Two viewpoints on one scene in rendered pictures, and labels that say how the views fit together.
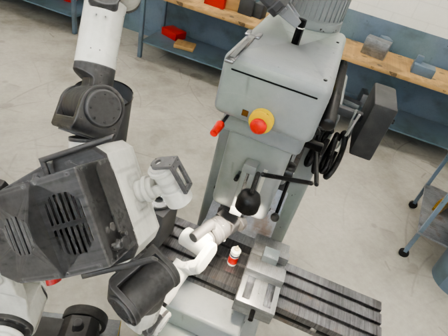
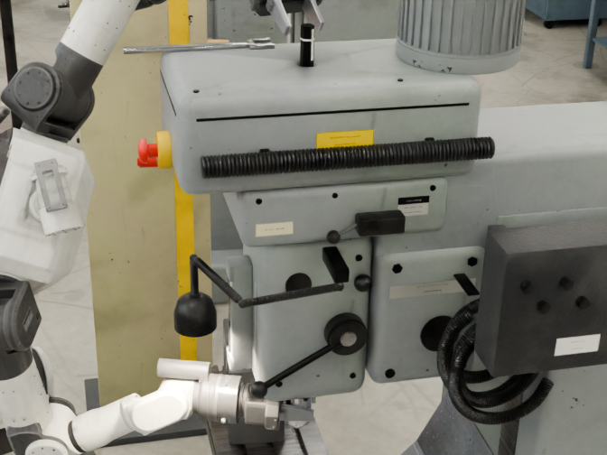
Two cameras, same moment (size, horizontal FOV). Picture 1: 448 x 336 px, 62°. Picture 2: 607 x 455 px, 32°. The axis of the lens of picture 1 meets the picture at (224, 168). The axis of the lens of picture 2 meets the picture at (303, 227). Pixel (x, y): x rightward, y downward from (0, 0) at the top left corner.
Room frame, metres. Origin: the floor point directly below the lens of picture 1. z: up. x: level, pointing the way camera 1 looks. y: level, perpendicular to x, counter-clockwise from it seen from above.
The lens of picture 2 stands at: (0.37, -1.58, 2.41)
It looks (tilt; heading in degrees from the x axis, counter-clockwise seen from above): 26 degrees down; 66
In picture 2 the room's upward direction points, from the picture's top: 1 degrees clockwise
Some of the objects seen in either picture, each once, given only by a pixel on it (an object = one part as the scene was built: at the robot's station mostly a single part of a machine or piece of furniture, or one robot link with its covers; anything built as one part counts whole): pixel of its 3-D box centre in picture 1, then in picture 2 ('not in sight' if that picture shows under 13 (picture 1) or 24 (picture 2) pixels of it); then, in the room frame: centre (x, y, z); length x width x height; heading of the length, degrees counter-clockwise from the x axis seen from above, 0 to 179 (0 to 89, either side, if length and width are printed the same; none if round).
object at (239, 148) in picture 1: (255, 163); (303, 294); (1.03, -0.10, 1.47); 0.21 x 0.19 x 0.32; 80
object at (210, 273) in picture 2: (290, 179); (219, 282); (0.84, -0.19, 1.58); 0.17 x 0.01 x 0.01; 98
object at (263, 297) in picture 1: (264, 272); not in sight; (0.96, -0.26, 1.01); 0.35 x 0.15 x 0.11; 171
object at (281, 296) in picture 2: (316, 167); (292, 294); (0.93, -0.27, 1.58); 0.17 x 0.01 x 0.01; 179
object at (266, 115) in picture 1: (261, 121); (163, 150); (0.79, -0.06, 1.76); 0.06 x 0.02 x 0.06; 80
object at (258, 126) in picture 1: (259, 125); (148, 151); (0.77, -0.05, 1.76); 0.04 x 0.03 x 0.04; 80
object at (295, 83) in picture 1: (287, 68); (314, 110); (1.04, -0.10, 1.81); 0.47 x 0.26 x 0.16; 170
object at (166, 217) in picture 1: (146, 211); (253, 376); (1.07, 0.26, 1.06); 0.22 x 0.12 x 0.20; 74
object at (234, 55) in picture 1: (243, 45); (199, 46); (0.89, 0.03, 1.89); 0.24 x 0.04 x 0.01; 171
